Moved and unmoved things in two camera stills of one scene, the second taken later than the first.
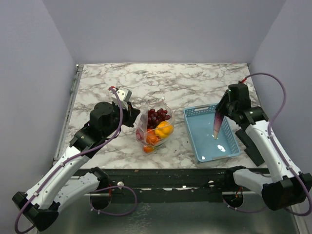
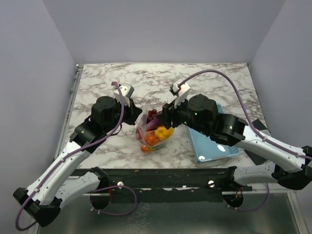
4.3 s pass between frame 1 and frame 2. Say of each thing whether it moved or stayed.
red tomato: stayed
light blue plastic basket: stayed
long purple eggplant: moved
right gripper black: moved
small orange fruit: stayed
